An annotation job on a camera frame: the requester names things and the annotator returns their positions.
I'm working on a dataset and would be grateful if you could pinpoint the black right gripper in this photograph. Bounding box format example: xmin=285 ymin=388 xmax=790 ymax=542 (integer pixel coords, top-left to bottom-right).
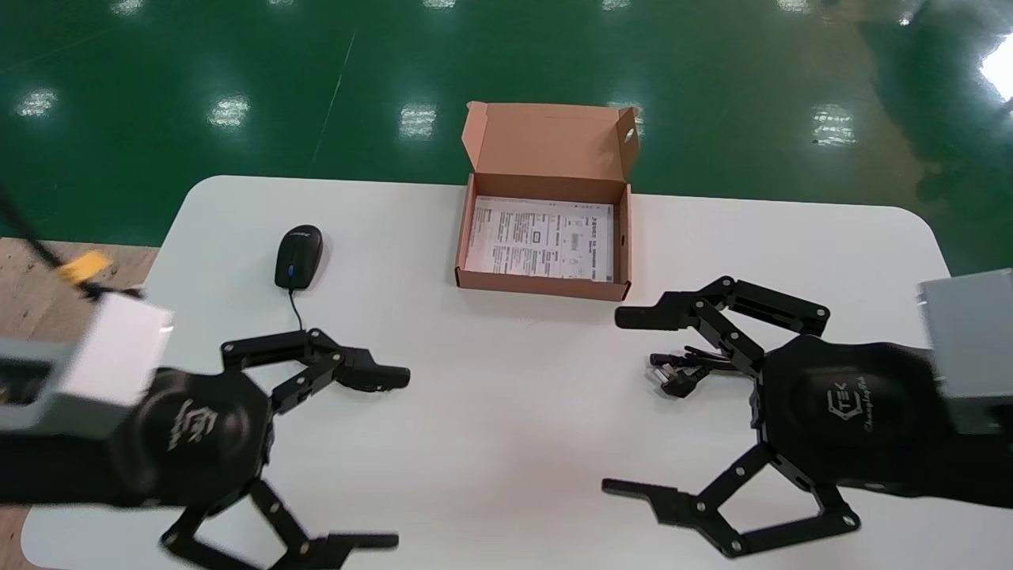
xmin=601 ymin=275 xmax=954 ymax=560

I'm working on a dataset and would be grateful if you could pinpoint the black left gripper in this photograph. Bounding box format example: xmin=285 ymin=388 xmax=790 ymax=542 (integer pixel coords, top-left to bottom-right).
xmin=111 ymin=328 xmax=412 ymax=570

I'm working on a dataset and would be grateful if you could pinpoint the black wired computer mouse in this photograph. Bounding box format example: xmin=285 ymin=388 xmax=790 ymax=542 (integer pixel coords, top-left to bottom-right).
xmin=275 ymin=225 xmax=324 ymax=333

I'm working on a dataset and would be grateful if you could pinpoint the brown open cardboard box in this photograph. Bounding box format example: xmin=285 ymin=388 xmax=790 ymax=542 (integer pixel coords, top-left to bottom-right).
xmin=455 ymin=101 xmax=640 ymax=302

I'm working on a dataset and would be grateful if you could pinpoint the white printed instruction sheet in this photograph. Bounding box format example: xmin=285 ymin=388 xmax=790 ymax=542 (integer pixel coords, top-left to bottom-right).
xmin=465 ymin=196 xmax=616 ymax=283

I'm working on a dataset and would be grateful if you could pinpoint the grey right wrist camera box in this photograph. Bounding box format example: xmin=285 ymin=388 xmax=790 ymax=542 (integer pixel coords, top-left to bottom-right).
xmin=916 ymin=268 xmax=1013 ymax=435

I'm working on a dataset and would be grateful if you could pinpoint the yellow cable connector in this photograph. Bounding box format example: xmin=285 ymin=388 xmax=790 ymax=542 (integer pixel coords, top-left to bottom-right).
xmin=57 ymin=251 xmax=111 ymax=285

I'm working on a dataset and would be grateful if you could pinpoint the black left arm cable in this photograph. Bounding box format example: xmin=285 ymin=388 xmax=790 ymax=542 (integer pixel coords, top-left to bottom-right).
xmin=0 ymin=188 xmax=145 ymax=302

